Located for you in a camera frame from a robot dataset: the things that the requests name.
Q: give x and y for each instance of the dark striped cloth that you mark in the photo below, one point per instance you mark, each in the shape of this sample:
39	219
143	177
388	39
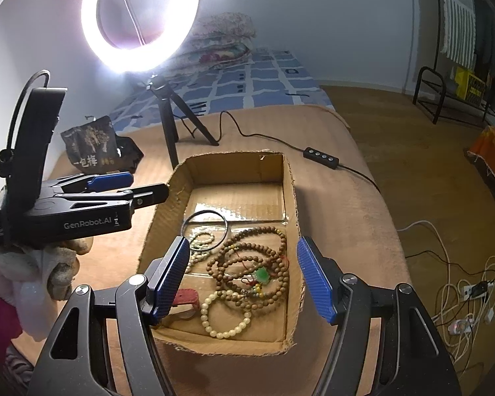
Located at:
18	371

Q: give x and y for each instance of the orange cloth covered furniture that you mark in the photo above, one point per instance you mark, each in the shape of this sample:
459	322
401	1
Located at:
493	152

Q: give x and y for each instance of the striped towel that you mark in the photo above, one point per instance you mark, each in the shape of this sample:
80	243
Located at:
458	16

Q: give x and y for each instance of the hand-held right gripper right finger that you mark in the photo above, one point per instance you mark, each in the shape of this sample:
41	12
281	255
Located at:
313	280

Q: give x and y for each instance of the dark hanging clothes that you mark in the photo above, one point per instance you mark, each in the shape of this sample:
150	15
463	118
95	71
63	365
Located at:
493	49

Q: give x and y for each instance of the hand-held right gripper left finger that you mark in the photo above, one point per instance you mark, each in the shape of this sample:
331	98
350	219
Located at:
169	280

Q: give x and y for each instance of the black clothes rack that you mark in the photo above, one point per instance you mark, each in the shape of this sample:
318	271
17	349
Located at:
437	16

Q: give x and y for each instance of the yellow box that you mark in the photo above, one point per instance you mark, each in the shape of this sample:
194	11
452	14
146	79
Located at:
470	84

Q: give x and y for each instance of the person's left hand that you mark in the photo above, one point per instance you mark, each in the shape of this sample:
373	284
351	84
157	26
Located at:
62	268

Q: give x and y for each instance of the black shoe rack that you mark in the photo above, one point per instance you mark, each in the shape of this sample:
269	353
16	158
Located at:
431	72

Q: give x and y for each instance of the black bangle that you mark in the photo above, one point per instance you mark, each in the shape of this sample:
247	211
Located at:
227	227

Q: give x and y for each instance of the black snack bag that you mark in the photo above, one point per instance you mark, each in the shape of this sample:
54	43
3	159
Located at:
90	144

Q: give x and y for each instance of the power strip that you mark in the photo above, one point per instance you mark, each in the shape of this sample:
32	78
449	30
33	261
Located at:
478	289

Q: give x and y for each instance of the cardboard box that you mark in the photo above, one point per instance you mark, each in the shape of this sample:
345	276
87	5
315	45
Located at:
161	231

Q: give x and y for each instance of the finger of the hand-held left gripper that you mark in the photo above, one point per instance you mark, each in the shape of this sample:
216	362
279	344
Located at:
111	180
148	196

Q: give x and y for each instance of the black tripod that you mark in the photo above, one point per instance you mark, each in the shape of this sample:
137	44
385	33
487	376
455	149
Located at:
167	119

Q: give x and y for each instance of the folded floral quilt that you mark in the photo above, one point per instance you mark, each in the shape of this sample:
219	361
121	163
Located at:
222	33

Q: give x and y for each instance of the blue patterned bedsheet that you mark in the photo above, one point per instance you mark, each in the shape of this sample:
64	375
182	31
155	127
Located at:
264	78

